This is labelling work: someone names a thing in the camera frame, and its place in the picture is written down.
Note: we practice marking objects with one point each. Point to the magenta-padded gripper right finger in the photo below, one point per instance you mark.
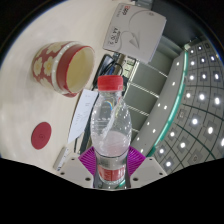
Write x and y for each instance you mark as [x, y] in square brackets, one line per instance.
[136, 160]

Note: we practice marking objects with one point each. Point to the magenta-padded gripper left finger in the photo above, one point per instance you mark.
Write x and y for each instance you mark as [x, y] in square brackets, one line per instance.
[87, 161]

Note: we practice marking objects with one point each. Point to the clear red-capped water bottle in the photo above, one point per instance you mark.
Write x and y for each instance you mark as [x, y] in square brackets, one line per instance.
[111, 146]

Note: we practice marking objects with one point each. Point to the white remote control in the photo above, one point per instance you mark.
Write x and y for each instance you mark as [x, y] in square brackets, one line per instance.
[61, 159]

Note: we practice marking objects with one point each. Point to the white printed paper sheet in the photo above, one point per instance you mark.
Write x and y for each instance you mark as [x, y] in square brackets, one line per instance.
[81, 113]

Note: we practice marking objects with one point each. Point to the flat round red coaster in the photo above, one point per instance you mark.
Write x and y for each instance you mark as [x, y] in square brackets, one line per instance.
[41, 136]

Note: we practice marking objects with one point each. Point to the ceiling lights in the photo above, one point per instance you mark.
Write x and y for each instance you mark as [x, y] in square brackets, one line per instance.
[200, 100]

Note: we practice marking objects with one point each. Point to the black desk phone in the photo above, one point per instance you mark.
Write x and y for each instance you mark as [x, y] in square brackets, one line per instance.
[108, 68]

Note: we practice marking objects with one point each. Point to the red flower-print mug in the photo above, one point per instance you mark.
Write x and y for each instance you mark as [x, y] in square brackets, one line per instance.
[50, 66]

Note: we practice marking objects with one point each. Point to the white copy paper box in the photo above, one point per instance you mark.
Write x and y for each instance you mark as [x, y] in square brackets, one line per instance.
[136, 30]

